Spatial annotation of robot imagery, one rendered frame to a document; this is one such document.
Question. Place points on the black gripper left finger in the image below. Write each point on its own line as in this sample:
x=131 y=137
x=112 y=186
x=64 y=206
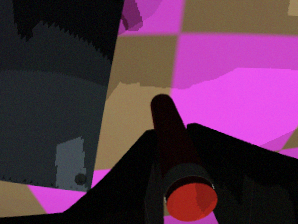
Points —
x=130 y=193

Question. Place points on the dark cylindrical peg with red end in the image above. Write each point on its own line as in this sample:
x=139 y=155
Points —
x=189 y=193

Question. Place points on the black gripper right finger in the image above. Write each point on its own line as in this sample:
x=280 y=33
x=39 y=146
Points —
x=253 y=185

